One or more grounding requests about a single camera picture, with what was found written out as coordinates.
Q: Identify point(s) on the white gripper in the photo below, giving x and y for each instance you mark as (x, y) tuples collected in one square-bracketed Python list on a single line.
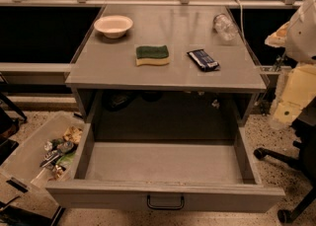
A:
[(302, 37)]

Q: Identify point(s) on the green and yellow sponge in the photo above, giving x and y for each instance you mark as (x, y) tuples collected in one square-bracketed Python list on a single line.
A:
[(152, 55)]

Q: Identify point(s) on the grey open drawer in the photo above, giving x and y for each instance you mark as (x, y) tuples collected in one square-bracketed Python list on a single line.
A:
[(212, 177)]

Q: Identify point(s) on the clear plastic bottle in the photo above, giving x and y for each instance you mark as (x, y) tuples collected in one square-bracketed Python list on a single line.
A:
[(225, 27)]

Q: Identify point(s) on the dark blue snack packet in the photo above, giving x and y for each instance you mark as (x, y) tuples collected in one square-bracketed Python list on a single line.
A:
[(203, 61)]

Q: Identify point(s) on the black office chair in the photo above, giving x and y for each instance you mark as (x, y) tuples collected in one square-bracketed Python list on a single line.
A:
[(305, 129)]

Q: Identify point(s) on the grey cabinet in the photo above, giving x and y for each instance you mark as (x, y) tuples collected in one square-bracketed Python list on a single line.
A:
[(169, 48)]

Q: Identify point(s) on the white bowl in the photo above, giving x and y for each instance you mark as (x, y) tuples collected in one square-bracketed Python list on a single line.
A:
[(113, 26)]

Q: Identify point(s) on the pile of snack wrappers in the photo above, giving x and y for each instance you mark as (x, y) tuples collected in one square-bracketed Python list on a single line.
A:
[(60, 151)]

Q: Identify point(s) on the clear plastic bin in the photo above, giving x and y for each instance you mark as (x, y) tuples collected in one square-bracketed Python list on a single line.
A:
[(22, 169)]

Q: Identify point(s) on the black drawer handle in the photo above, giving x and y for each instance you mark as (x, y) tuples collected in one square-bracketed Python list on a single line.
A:
[(165, 203)]

